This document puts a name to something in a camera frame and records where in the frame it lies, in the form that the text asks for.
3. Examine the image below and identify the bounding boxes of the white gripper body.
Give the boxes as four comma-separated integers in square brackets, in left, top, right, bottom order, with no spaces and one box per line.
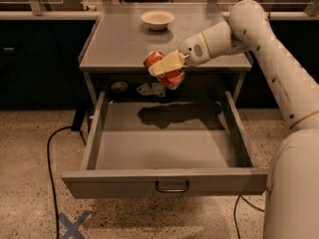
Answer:
[179,32,210,66]

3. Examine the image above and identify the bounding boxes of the blue tape cross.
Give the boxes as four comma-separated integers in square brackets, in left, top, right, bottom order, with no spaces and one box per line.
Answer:
[58,210,91,239]

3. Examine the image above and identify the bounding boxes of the black drawer handle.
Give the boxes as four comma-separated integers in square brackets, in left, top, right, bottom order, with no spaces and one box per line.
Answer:
[155,181,190,193]

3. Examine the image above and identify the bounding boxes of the grey metal cabinet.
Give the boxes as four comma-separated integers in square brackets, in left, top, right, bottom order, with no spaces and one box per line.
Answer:
[80,3,251,103]

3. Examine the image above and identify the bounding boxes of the open grey top drawer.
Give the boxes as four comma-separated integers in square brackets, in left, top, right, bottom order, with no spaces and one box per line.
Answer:
[62,93,268,198]

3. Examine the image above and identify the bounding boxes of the white counter rail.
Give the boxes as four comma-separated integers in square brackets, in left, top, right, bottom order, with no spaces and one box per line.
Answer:
[0,11,309,21]

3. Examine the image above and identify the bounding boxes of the white label tag left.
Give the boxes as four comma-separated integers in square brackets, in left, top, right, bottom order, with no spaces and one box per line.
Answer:
[137,84,153,97]

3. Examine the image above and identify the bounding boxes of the white label tag right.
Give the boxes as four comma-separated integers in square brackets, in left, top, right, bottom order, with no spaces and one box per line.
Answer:
[152,83,165,98]

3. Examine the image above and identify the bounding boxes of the dark lower counter cabinets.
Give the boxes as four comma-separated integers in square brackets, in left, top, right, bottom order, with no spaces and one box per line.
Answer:
[0,20,319,110]

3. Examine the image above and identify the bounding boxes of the round grey knob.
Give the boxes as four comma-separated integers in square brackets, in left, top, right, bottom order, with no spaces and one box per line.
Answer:
[111,82,129,95]

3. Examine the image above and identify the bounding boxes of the black cable on right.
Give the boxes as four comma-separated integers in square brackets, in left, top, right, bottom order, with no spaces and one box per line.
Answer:
[232,194,266,239]

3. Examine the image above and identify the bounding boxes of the red coke can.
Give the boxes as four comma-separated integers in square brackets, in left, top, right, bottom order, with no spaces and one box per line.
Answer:
[144,55,184,90]

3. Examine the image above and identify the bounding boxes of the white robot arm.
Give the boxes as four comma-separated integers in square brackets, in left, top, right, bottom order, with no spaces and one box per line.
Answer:
[144,0,319,239]

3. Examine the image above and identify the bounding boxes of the black cable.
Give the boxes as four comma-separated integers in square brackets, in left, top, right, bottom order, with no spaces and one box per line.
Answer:
[46,125,88,239]
[232,194,266,239]

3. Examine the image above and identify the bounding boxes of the white bowl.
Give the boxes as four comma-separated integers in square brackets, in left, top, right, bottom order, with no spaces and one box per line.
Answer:
[141,10,175,31]

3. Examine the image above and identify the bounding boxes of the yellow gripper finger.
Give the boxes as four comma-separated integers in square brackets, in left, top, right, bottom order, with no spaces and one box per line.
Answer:
[148,51,184,77]

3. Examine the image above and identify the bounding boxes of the white label tag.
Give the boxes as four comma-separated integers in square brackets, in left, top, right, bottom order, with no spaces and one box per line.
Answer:
[137,84,153,97]
[152,83,165,98]

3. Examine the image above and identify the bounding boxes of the black cable on left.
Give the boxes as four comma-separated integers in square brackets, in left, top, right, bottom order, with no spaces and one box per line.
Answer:
[46,125,88,239]

